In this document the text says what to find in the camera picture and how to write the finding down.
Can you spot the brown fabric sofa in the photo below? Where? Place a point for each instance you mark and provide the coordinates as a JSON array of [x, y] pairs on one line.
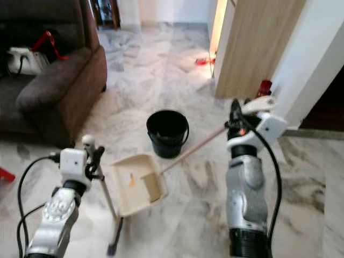
[[59, 88]]

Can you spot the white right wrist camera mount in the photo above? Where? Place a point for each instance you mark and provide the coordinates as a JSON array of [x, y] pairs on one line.
[[269, 126]]

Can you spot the red stool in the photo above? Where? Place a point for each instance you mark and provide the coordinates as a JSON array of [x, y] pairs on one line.
[[6, 174]]

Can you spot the black bucket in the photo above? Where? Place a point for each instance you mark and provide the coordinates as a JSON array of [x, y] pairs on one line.
[[166, 132]]

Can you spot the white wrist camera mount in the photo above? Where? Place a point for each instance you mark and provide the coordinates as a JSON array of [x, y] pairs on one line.
[[269, 126], [73, 164]]

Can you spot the light wooden cabinet panel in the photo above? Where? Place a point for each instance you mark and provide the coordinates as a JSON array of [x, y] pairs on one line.
[[258, 45]]

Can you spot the red capped bottle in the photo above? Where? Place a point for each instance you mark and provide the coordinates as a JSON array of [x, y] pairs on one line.
[[264, 88]]

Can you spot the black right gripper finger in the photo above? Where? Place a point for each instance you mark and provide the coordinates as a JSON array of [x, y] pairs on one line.
[[235, 112]]

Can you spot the white power unit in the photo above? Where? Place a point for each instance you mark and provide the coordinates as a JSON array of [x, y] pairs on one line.
[[27, 61]]

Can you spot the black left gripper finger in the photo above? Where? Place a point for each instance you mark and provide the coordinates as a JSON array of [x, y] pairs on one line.
[[97, 158]]

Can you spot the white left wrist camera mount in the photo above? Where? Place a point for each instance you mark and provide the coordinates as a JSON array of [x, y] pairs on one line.
[[73, 164]]

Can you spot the small red floor item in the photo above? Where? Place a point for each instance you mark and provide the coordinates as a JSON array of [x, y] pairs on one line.
[[204, 61]]

